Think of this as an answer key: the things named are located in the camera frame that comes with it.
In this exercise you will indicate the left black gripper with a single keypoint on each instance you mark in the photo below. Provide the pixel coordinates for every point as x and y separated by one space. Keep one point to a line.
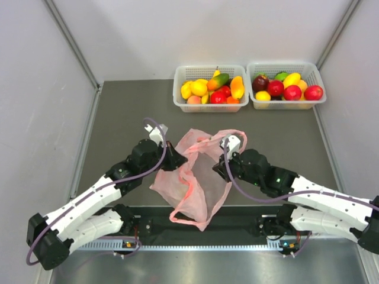
175 159

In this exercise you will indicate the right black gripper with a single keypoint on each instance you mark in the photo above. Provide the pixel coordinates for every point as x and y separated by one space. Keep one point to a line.
221 168

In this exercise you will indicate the pink plastic bag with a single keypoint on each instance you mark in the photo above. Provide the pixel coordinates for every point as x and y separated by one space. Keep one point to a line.
194 190

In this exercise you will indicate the yellow orange fruit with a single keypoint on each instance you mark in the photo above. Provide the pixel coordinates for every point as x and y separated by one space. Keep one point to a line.
199 87

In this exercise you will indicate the green orange mango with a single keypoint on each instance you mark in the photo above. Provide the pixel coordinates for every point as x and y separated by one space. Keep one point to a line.
218 81

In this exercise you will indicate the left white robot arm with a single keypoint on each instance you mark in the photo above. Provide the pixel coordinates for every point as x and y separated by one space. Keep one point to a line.
53 237

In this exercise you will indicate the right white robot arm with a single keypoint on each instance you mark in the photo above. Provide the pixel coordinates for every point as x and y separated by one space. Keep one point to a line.
309 206

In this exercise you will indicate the peach fruit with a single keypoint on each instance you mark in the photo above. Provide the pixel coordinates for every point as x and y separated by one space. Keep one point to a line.
194 100

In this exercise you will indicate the orange tangerine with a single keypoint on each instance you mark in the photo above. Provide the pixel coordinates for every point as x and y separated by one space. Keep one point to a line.
232 100

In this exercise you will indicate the yellow banana bunch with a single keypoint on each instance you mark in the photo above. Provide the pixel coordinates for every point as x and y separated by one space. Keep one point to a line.
205 98

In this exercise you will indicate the red apple in left basket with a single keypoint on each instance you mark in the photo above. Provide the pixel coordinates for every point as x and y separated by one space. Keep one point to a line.
218 97

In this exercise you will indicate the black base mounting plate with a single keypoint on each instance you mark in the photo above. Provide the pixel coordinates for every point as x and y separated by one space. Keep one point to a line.
231 225

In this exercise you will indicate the yellow lemon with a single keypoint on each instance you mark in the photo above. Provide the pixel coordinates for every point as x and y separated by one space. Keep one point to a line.
262 96

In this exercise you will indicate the dark red apple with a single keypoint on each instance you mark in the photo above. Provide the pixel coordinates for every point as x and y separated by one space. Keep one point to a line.
260 83

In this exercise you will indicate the left white plastic basket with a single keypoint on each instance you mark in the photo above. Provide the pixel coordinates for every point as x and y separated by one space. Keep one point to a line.
193 73

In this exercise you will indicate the white plastic basket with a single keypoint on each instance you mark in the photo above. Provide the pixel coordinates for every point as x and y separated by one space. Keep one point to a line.
193 73
309 76

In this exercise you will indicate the red apple middle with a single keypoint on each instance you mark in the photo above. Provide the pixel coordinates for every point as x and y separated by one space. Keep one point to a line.
275 88

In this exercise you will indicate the red apple front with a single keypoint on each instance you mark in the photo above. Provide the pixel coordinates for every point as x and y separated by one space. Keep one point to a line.
292 93

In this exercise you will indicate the yellow pear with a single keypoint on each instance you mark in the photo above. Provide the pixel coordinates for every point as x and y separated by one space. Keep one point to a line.
216 73

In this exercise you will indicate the green lime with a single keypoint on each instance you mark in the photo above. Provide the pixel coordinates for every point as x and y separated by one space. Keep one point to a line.
281 76

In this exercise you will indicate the yellow mango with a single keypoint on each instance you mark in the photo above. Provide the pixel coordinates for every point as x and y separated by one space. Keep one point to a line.
292 79

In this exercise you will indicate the red apple right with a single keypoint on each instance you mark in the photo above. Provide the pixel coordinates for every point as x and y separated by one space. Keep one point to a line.
313 93

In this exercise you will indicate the right white plastic basket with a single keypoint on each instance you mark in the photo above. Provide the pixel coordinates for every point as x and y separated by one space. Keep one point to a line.
309 76

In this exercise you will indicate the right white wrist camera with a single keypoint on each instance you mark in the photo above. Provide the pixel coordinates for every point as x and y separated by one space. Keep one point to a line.
230 143

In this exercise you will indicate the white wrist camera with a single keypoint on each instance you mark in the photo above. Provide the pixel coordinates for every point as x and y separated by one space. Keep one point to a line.
230 143
156 134

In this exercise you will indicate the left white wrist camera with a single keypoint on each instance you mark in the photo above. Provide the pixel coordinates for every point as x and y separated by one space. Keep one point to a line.
156 134

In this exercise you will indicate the grey slotted cable duct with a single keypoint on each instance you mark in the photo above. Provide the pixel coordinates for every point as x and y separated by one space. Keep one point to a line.
129 246

